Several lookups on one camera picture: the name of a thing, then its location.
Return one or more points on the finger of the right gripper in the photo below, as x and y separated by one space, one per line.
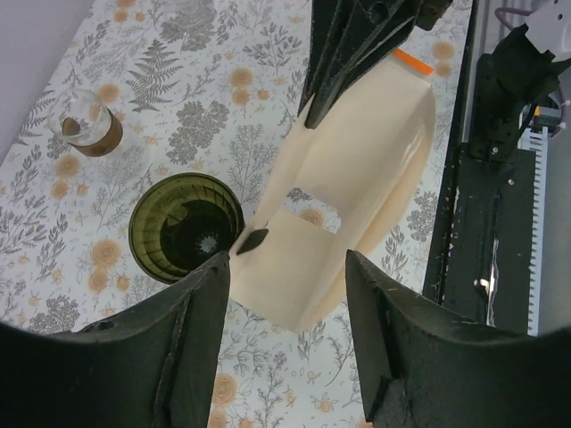
375 29
329 21

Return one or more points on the floral patterned table mat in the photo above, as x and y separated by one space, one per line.
217 98

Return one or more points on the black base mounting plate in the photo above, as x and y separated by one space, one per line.
480 262

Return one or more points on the orange coffee filter box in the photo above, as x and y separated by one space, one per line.
338 187

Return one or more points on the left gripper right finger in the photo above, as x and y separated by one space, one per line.
422 365

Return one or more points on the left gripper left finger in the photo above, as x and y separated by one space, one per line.
151 365

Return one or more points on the green glass coffee dripper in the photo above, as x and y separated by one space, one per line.
182 221

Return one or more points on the white slotted cable duct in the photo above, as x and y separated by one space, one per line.
538 143

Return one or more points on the small glass beaker brown band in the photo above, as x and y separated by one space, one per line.
82 120

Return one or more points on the clear glass cup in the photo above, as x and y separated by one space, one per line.
191 10

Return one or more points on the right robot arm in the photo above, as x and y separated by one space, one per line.
512 76

